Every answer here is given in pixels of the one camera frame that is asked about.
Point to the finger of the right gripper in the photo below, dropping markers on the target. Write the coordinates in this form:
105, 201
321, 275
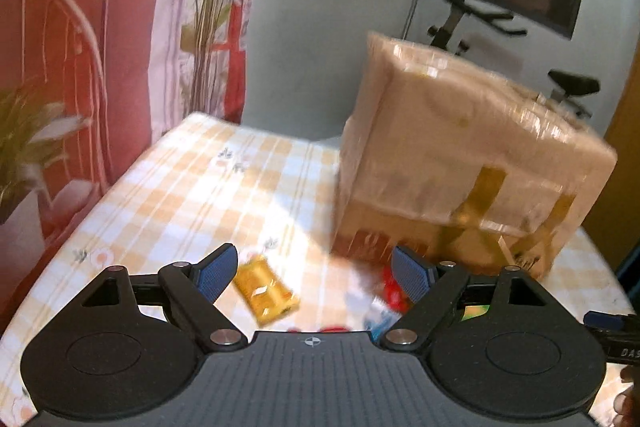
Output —
610, 322

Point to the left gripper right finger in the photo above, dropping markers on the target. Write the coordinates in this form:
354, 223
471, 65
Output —
434, 291

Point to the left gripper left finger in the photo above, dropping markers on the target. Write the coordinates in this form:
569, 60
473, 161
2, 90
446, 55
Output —
192, 291

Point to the small gold snack packet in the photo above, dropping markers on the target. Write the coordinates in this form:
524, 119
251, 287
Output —
268, 298

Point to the person's right hand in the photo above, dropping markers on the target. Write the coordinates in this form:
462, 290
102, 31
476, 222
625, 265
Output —
627, 404

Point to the red snack packet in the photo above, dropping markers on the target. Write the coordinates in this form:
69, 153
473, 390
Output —
393, 295

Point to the checkered tablecloth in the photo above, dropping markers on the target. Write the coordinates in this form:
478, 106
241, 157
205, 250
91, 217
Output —
203, 184

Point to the cardboard box with paper liner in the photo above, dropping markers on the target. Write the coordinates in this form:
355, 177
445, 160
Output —
459, 163

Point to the black exercise bike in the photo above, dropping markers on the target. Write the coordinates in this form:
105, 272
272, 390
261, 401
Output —
569, 88

